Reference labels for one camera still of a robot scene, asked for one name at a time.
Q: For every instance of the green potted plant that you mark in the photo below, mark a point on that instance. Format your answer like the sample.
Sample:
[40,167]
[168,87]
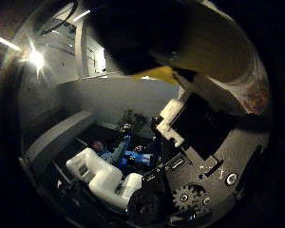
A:
[133,117]

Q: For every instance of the person in blue shirt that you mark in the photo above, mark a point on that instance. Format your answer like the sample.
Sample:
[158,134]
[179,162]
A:
[123,153]

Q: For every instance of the ceiling strip light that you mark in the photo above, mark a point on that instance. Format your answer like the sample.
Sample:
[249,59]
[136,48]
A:
[81,15]
[4,41]

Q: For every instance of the round ceiling light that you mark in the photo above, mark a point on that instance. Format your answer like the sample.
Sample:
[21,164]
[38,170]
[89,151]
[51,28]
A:
[36,58]

